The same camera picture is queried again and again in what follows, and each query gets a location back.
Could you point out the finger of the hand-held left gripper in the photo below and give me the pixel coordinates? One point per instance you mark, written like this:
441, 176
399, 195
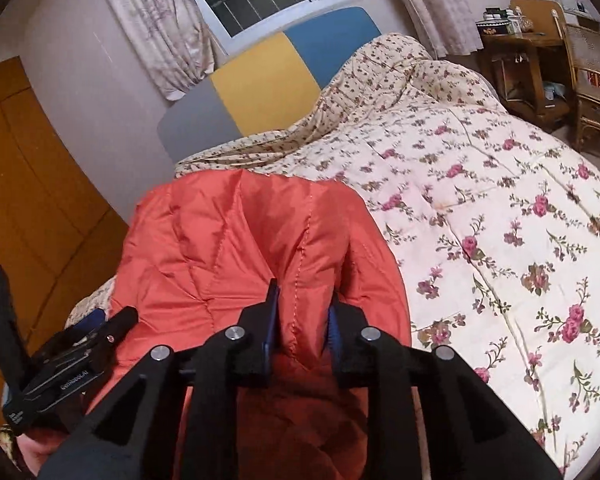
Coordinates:
91, 319
117, 325

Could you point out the light wooden chair back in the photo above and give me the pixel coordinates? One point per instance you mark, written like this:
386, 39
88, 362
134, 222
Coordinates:
537, 12

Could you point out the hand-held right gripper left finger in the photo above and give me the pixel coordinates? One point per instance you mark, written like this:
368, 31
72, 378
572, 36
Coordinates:
271, 320

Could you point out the rattan chair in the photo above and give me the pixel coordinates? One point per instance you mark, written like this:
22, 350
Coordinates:
595, 85

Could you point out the orange quilted puffer jacket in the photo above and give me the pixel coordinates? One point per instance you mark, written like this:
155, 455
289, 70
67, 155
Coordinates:
205, 240

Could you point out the floral quilt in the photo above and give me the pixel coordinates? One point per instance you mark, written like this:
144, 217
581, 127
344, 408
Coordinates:
480, 200

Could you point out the yellow wooden wardrobe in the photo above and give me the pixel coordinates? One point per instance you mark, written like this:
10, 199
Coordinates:
30, 185

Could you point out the pale patterned curtain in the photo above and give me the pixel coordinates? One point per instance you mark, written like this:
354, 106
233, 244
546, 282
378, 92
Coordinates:
440, 5
155, 20

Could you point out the blue and white tin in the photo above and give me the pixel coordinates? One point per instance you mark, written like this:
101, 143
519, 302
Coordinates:
492, 27

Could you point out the person's left hand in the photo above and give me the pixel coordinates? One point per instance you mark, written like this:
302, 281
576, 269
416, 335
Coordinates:
32, 452

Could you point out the dark wooden side table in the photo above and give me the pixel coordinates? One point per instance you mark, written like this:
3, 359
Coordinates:
525, 45

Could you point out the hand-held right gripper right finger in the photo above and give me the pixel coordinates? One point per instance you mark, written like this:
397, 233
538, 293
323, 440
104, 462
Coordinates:
334, 335

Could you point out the grey yellow blue headboard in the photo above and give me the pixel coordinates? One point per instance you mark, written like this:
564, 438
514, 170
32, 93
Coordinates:
265, 85

